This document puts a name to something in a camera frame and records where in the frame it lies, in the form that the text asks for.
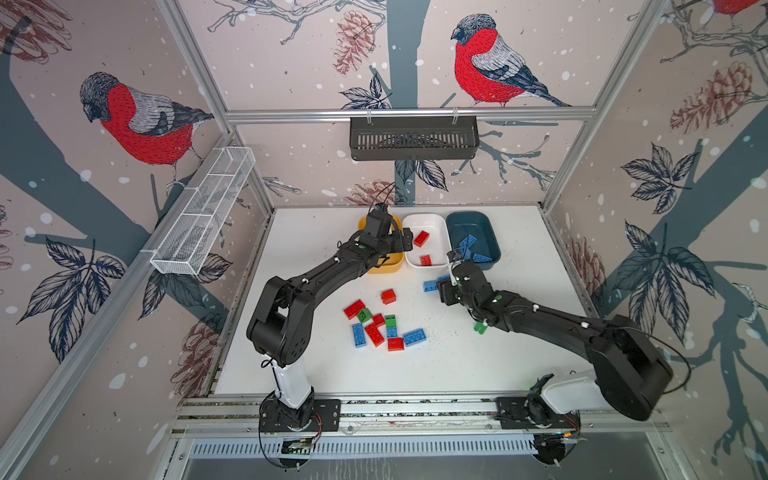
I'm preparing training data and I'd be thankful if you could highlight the red long lego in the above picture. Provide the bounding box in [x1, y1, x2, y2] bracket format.
[413, 231, 430, 248]

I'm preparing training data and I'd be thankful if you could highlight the yellow plastic bin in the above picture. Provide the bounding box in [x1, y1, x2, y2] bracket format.
[358, 215, 404, 275]

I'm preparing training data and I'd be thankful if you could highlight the white plastic bin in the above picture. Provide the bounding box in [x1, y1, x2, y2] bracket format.
[402, 213, 452, 271]

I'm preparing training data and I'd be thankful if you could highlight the blue long lego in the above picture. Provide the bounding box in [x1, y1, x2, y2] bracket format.
[458, 235, 477, 250]

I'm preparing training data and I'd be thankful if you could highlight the teal plastic bin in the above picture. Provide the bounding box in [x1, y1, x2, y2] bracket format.
[446, 211, 501, 270]

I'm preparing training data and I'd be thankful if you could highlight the red square lego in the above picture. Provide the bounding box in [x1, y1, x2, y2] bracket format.
[381, 289, 397, 305]

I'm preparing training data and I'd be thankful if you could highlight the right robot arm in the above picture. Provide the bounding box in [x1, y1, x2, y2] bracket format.
[436, 261, 673, 427]

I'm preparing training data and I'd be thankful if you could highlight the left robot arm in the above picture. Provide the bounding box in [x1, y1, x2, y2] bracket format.
[246, 203, 414, 431]

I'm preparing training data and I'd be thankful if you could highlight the blue lego bottom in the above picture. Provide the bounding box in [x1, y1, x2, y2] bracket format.
[402, 328, 427, 347]

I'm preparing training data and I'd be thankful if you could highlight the red lego bottom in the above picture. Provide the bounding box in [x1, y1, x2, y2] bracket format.
[387, 337, 405, 352]

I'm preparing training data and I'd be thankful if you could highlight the green lego left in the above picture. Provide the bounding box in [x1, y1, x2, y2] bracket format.
[357, 308, 373, 324]

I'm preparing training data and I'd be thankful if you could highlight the red lego left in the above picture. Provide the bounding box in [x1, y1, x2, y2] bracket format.
[344, 300, 365, 320]

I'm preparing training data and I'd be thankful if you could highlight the red lego lower diagonal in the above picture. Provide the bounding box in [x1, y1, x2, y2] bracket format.
[364, 324, 385, 347]

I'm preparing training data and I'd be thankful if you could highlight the black hanging wire basket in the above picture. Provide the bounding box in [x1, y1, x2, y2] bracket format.
[349, 116, 480, 161]

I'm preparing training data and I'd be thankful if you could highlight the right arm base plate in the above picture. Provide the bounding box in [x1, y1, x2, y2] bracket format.
[495, 397, 581, 431]

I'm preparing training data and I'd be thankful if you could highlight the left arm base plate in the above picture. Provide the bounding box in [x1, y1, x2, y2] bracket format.
[259, 398, 341, 433]

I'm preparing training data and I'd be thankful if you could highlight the white wire mesh basket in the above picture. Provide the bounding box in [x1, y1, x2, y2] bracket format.
[150, 146, 255, 275]

